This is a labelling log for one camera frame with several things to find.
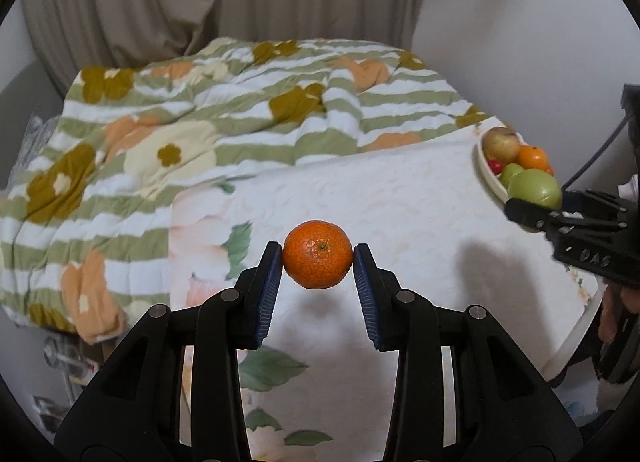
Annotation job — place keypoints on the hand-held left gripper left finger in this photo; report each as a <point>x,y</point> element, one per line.
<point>267,292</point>

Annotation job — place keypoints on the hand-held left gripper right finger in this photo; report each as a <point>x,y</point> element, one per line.
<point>367,297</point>

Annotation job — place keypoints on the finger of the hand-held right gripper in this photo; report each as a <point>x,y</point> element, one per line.
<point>527,212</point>
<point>595,201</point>

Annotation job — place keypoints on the large green apple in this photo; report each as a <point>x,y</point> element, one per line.
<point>535,189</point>

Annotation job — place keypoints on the cream oval plate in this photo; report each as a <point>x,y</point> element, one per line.
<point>487,177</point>

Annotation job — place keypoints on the red tomato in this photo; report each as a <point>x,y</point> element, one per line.
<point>495,166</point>

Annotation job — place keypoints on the small mandarin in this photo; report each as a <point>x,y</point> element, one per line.
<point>317,254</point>
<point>532,157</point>

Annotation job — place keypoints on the person's right hand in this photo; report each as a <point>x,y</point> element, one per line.
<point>610,314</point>

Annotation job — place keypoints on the yellow red apple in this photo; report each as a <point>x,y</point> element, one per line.
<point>500,144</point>

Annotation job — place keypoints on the striped floral blanket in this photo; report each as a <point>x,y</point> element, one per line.
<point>200,106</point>

